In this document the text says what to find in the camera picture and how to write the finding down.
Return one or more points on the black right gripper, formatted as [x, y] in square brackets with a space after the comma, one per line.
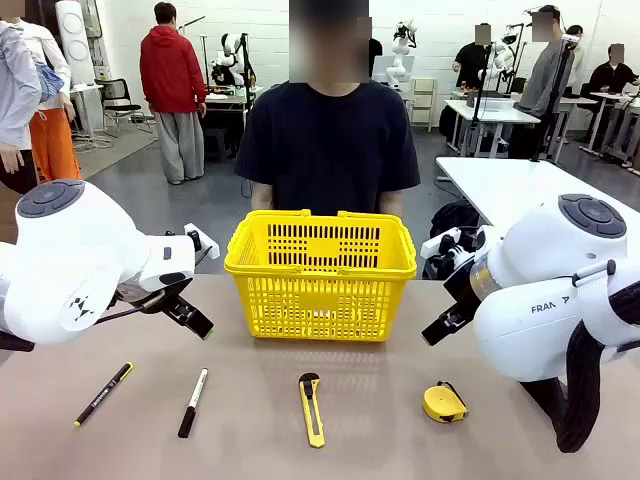
[462, 292]

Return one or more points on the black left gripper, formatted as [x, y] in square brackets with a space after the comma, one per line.
[172, 287]

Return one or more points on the yellow tape measure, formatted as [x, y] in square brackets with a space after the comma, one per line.
[440, 402]

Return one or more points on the white marker with black cap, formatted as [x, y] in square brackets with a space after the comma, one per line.
[192, 405]

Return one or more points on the yellow utility knife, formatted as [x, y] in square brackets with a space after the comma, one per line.
[312, 410]

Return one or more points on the person's right forearm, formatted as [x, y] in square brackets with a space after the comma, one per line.
[262, 197]

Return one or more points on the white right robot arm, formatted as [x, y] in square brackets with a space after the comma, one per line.
[530, 320]

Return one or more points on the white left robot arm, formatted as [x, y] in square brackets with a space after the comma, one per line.
[75, 240]

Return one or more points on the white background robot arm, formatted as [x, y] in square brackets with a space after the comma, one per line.
[402, 50]

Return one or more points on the person's left forearm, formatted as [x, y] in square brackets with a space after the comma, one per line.
[391, 202]

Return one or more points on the yellow plastic shopping basket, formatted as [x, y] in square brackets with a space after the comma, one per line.
[320, 300]

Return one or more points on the person in navy t-shirt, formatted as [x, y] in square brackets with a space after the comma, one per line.
[325, 150]

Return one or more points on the person in red hoodie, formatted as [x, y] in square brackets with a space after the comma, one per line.
[170, 75]

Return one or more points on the person in gray sweater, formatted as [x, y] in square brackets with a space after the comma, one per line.
[547, 80]

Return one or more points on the standing person in black shirt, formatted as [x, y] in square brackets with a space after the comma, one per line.
[472, 60]

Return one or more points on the seated person in black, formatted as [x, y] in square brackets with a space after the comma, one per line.
[612, 75]

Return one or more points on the black backpack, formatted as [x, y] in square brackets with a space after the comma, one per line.
[452, 220]

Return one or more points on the black pen with yellow cap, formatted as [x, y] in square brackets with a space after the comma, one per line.
[102, 395]

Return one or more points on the large white table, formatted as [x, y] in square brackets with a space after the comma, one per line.
[500, 185]

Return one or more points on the small dark stool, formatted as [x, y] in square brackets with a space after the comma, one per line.
[216, 142]

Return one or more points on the white background desk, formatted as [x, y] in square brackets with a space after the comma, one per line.
[495, 112]

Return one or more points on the white drawer cabinet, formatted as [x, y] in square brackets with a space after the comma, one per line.
[424, 105]

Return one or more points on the gray background workbench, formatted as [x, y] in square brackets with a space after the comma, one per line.
[227, 97]

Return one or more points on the mannequin with orange pants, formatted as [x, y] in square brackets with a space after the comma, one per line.
[55, 145]

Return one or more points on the black folding chair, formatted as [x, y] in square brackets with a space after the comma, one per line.
[117, 97]

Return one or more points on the black tripod pole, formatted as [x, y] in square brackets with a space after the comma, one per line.
[552, 100]

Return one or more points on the white robot on black stand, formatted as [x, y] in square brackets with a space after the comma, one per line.
[502, 55]

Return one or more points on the mannequin with blue shirt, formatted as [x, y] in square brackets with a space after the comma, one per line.
[17, 95]

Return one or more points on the tall white standing unit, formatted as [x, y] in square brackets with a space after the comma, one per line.
[75, 45]

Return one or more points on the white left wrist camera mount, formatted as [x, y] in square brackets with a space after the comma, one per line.
[205, 244]

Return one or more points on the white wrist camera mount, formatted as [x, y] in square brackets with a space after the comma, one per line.
[439, 243]
[205, 244]

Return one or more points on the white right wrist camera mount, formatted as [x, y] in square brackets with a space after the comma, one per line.
[439, 243]

